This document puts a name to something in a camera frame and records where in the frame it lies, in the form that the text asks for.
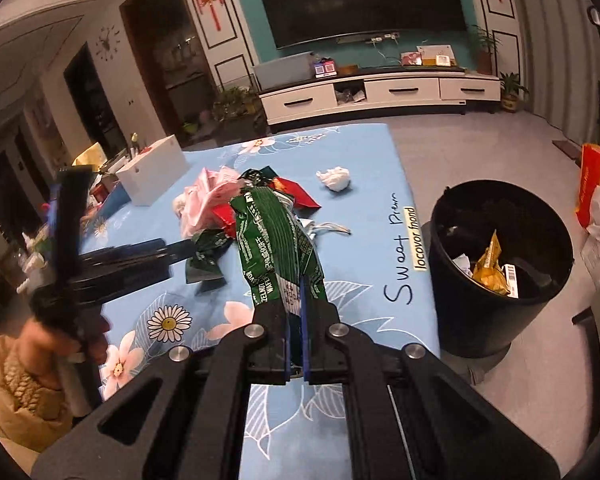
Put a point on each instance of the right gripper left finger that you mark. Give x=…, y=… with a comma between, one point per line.
x=183, y=416

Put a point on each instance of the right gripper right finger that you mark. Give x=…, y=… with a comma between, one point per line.
x=409, y=416

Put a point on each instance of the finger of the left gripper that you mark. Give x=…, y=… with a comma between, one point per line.
x=180, y=249

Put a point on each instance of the green snack wrapper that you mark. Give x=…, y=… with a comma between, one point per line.
x=276, y=255

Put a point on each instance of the white blue carton box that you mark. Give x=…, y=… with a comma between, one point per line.
x=510, y=273

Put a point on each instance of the beige knitted sleeve forearm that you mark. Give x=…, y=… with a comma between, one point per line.
x=31, y=415

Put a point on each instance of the black trash bin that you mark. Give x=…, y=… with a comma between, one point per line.
x=472, y=321

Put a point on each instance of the person's left hand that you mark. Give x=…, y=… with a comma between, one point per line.
x=38, y=347

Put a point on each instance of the pink plastic bag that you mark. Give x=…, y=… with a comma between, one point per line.
x=194, y=206

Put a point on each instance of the white storage box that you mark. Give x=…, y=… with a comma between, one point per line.
x=148, y=175

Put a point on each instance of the red foil wrapper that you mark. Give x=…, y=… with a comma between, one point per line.
x=294, y=190

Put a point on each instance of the blue floral table cloth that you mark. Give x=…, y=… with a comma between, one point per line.
x=347, y=308

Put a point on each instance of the gold snack wrapper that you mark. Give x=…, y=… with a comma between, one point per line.
x=488, y=272

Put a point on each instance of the crumpled white tissue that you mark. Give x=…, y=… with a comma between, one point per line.
x=335, y=179

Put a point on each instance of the grey storage bin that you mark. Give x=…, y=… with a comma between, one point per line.
x=290, y=69

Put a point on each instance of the white tv cabinet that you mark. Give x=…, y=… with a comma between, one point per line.
x=378, y=91

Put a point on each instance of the red yellow shopping bag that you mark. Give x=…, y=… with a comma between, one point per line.
x=589, y=181

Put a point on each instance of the potted plant by cabinet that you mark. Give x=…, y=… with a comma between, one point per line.
x=484, y=45

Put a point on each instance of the grey curtain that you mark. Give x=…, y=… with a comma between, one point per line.
x=562, y=65

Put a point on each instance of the wall clock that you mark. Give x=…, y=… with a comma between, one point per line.
x=107, y=43

